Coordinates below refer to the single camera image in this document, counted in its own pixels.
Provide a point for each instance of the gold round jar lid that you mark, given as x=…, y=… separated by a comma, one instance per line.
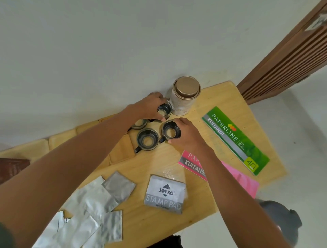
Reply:
x=186, y=87

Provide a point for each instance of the person's right forearm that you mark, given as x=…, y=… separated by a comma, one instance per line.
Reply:
x=230, y=199

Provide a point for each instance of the person's right hand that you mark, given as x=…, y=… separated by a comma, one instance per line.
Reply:
x=191, y=140

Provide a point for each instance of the light wooden table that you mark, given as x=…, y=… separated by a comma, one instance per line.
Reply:
x=25, y=150
x=153, y=166

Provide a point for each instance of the person's left hand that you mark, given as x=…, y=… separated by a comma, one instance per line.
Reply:
x=144, y=107

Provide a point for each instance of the green receipt book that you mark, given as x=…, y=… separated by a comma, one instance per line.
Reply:
x=235, y=140

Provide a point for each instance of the grey stamp pad box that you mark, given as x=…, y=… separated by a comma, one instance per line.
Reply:
x=164, y=194

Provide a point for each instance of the brown slatted wooden door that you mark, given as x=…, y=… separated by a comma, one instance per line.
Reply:
x=288, y=58

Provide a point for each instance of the glass cup black holder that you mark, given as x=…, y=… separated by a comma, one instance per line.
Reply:
x=139, y=124
x=163, y=112
x=166, y=127
x=141, y=139

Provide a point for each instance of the pile of silver foil packets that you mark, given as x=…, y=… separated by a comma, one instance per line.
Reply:
x=84, y=217

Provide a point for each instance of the person's left forearm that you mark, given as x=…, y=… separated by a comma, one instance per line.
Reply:
x=51, y=178

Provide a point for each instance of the red cardboard box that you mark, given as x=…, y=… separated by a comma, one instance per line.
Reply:
x=12, y=168

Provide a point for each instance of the pink receipt book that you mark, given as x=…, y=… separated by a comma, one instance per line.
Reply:
x=240, y=178

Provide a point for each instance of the person's grey-green shirt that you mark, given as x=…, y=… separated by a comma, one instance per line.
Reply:
x=6, y=237

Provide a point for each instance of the person's black shorts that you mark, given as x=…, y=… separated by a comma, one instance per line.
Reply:
x=168, y=242

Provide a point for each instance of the white cylindrical jar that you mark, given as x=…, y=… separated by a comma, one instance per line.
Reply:
x=181, y=108

